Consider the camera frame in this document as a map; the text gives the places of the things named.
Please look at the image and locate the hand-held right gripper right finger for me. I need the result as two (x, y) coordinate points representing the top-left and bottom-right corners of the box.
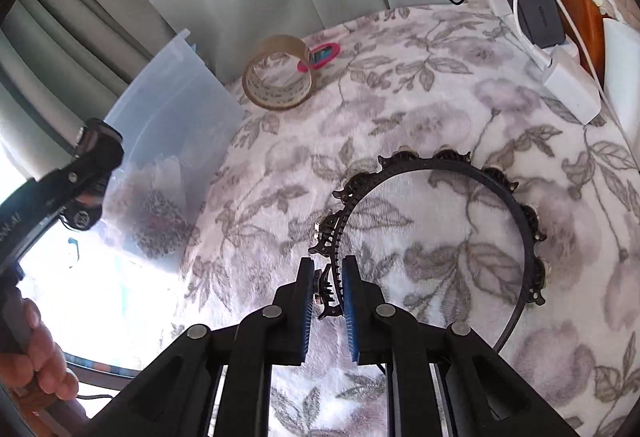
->
(342, 256), (576, 437)

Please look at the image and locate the brown packing tape roll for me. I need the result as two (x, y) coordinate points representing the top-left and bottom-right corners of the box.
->
(241, 36), (317, 110)

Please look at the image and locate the white charger adapter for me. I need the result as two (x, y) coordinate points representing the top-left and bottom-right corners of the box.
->
(542, 48), (604, 126)

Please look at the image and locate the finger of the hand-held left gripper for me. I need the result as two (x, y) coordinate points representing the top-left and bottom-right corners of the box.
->
(40, 118), (125, 190)
(61, 182), (106, 232)

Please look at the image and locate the black charger block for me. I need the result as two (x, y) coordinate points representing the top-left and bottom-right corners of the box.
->
(515, 0), (567, 49)

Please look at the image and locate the wooden cabinet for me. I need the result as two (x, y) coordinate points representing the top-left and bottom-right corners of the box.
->
(510, 0), (602, 84)

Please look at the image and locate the clear plastic storage container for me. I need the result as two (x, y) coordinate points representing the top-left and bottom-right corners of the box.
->
(102, 29), (246, 274)

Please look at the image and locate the leopard print scrunchie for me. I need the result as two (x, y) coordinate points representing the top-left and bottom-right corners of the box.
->
(132, 189), (191, 259)

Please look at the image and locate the small pink round mirror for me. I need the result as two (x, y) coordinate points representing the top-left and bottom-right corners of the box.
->
(296, 42), (344, 72)

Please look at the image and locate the white cylinder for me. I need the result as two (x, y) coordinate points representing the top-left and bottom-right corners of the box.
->
(602, 17), (640, 144)

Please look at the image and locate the black toothed headband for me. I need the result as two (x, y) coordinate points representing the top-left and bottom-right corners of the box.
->
(306, 148), (549, 353)

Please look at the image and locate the person's left hand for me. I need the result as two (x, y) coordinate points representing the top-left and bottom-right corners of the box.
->
(0, 296), (81, 413)

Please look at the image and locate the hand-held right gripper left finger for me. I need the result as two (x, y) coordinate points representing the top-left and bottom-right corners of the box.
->
(82, 256), (315, 437)

